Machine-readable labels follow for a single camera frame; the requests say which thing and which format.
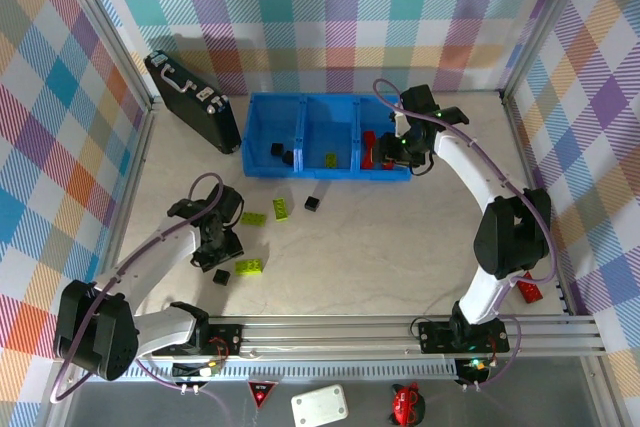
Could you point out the lime green lego brick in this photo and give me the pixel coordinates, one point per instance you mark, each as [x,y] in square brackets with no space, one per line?
[249,267]
[331,160]
[254,218]
[281,208]

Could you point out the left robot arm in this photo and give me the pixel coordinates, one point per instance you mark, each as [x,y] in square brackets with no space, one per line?
[100,332]

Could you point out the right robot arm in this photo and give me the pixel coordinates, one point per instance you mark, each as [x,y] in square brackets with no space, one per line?
[510,237]

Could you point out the blue three-compartment bin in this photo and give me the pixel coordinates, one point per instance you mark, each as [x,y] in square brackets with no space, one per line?
[325,127]

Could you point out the black ribbed briefcase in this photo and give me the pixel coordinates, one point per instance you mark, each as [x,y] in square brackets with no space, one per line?
[195,107]

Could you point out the small electronics board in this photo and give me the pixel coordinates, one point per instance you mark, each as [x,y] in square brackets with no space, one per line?
[475,366]
[200,371]

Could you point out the red black triangular button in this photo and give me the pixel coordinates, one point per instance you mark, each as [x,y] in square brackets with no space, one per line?
[261,392]

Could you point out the red glitter toy microphone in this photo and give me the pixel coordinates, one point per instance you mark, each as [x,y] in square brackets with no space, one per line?
[531,292]

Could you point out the white rectangular box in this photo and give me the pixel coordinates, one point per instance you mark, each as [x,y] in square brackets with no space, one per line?
[320,404]

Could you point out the red black toy figure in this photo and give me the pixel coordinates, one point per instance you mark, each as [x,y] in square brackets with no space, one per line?
[407,402]

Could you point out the aluminium side frame rail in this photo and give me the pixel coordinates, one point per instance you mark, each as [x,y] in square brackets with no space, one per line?
[131,167]

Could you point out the aluminium base extrusion rail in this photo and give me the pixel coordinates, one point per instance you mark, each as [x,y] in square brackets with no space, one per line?
[325,337]

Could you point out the aluminium upright frame post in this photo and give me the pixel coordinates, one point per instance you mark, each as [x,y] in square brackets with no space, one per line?
[543,22]
[107,27]

